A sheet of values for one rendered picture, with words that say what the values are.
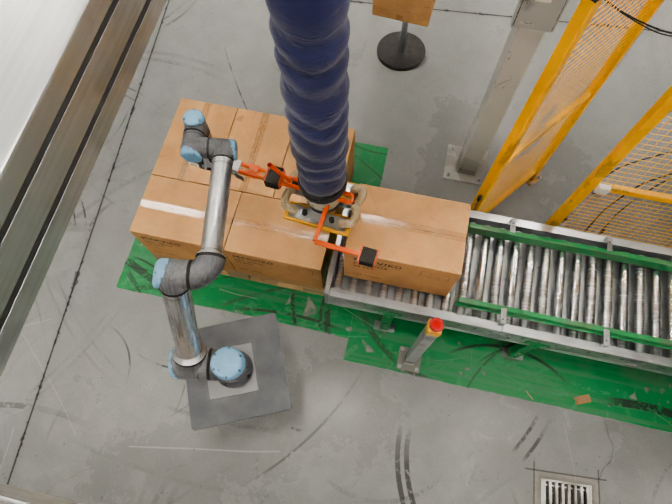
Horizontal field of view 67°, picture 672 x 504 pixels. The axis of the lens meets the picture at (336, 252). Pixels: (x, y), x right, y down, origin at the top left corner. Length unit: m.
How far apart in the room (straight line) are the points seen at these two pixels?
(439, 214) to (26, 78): 2.39
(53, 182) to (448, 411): 3.13
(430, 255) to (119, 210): 2.39
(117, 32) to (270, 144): 2.86
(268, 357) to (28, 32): 2.31
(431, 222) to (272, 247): 0.97
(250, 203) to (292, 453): 1.56
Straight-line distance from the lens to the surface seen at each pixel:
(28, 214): 0.48
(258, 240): 3.10
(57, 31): 0.52
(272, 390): 2.66
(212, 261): 2.00
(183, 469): 3.52
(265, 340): 2.71
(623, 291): 3.36
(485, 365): 3.54
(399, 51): 4.54
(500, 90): 3.20
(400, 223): 2.67
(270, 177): 2.51
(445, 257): 2.64
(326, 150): 1.95
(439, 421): 3.44
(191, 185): 3.35
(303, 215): 2.53
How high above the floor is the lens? 3.38
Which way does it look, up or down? 69 degrees down
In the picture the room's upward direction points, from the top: 2 degrees counter-clockwise
